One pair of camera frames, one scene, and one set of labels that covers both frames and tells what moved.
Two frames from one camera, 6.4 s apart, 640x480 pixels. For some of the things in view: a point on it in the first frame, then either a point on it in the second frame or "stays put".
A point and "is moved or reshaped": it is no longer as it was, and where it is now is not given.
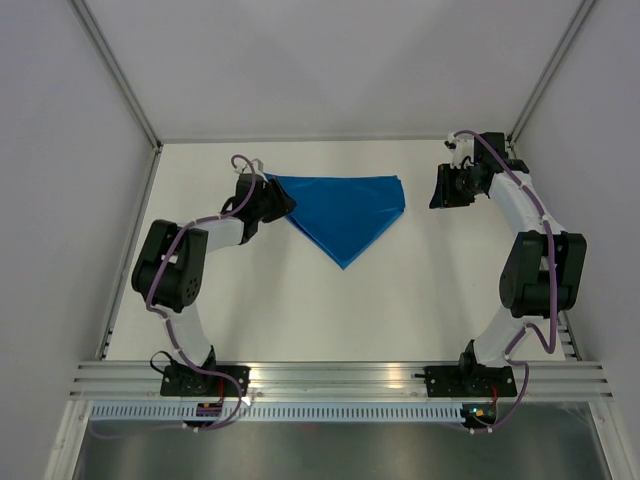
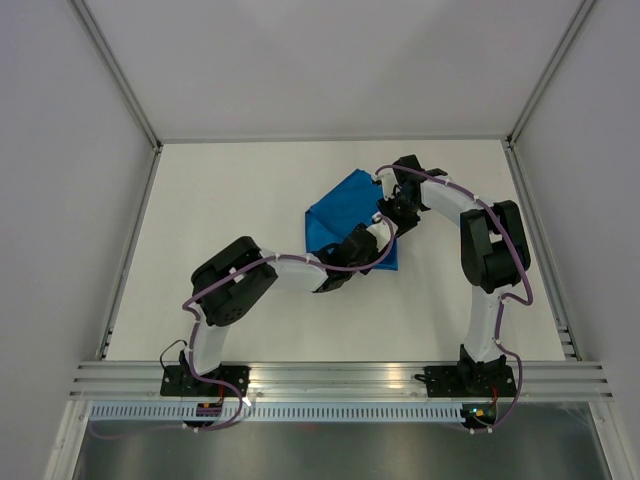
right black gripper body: x=464 y=188 to x=403 y=215
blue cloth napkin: x=343 y=215 is moved or reshaped
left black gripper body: x=258 y=208 to x=376 y=255
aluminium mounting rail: x=341 y=380 stays put
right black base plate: x=477 y=380 stays put
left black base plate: x=187 y=381 stays put
